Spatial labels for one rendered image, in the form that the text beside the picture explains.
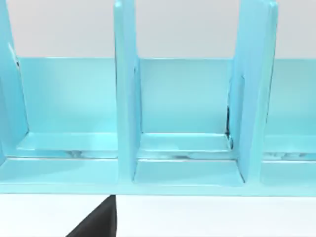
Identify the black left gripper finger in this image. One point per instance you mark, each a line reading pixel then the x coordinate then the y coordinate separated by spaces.
pixel 101 221

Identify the light blue rack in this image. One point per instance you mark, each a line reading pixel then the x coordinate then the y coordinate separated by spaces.
pixel 172 103

